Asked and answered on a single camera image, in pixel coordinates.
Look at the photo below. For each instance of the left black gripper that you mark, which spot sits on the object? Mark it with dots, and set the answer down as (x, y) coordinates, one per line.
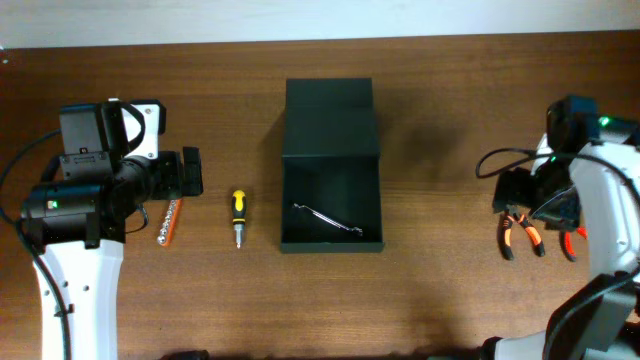
(175, 185)

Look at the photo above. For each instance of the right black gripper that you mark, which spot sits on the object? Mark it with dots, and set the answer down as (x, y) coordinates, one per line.
(510, 187)

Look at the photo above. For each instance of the silver ring wrench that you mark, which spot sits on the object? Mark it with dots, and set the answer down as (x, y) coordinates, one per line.
(355, 230)

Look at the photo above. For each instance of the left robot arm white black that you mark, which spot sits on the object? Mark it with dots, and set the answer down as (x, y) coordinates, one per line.
(76, 231)

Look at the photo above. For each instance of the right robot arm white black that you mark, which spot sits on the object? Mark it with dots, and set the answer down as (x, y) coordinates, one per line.
(584, 173)

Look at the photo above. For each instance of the yellow black stubby screwdriver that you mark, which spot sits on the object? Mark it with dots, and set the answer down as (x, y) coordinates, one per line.
(239, 210)

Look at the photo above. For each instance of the black open gift box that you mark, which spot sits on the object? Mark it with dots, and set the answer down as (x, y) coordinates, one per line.
(331, 163)

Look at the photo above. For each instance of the orange socket bit rail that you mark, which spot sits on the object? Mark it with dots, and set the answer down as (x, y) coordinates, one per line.
(169, 224)

